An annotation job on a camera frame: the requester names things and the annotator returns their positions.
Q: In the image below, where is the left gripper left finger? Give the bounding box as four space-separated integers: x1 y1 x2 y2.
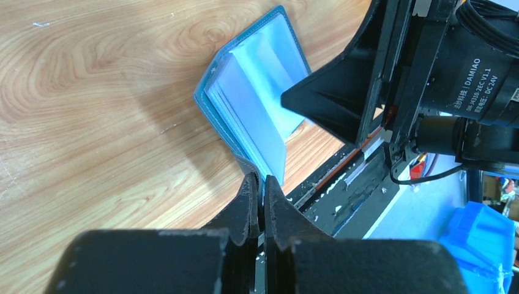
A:
46 173 260 293

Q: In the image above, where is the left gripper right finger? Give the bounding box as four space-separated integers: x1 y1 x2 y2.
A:
264 176 468 293

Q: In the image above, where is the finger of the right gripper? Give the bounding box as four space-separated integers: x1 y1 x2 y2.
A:
281 1 387 146

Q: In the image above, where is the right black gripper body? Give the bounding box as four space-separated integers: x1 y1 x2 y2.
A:
366 1 518 171

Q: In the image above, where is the blue card holder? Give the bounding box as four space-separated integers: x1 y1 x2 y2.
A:
193 6 311 183

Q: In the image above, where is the blue plastic crate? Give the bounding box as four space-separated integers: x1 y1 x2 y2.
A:
439 202 515 293

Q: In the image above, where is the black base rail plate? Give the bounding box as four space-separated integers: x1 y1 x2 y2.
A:
286 128 405 239

